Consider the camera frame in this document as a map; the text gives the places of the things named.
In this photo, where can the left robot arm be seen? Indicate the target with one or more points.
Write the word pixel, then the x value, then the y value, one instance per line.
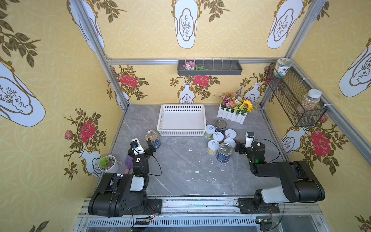
pixel 118 195

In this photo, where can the flower box white fence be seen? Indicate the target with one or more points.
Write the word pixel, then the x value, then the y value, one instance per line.
pixel 234 108

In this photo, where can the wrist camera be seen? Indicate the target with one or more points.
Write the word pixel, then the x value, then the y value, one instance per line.
pixel 250 136
pixel 135 148

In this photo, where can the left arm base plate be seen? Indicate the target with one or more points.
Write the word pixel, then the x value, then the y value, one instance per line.
pixel 149 206

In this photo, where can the glass jar green label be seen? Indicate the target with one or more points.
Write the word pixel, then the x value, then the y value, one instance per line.
pixel 282 66

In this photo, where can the green label white-lid can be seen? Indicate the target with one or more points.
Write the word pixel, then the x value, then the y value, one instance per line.
pixel 209 131

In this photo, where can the purple spatula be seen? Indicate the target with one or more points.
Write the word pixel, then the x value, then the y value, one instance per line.
pixel 128 164

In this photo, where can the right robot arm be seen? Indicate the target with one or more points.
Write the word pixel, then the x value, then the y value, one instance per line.
pixel 298 183

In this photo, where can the orange label white-lid can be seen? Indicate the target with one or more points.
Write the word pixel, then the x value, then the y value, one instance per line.
pixel 218 136

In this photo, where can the dark tomato tin can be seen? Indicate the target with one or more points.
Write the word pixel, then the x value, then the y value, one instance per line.
pixel 220 126

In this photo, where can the white perforated plastic basket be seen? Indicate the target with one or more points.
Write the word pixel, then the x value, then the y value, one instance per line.
pixel 182 120

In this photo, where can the small potted green plant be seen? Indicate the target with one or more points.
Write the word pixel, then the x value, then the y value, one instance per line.
pixel 108 164

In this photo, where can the black wire wall basket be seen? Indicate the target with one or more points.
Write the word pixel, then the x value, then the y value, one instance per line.
pixel 290 91

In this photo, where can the blue tin can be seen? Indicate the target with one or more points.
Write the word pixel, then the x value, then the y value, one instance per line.
pixel 152 136
pixel 224 153

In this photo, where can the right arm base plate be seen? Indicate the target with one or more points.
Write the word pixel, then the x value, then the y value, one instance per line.
pixel 251 206

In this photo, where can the plastic jar white lid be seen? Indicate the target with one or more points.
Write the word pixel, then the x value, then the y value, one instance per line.
pixel 310 100

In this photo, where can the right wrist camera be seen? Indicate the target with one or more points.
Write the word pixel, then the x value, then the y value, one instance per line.
pixel 250 136

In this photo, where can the grey wall shelf tray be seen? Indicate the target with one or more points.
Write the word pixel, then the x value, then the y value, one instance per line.
pixel 215 67

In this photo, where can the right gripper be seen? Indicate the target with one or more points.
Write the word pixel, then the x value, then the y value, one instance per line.
pixel 245 148

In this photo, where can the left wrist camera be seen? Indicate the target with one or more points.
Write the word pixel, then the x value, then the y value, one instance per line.
pixel 135 148

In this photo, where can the pink flowers on shelf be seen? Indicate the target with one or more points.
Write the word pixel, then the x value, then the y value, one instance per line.
pixel 193 66

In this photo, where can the yellow label white-lid can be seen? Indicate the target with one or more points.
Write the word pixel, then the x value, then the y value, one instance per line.
pixel 212 147

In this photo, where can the pink label white-lid can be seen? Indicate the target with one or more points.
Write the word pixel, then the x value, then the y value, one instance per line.
pixel 230 133

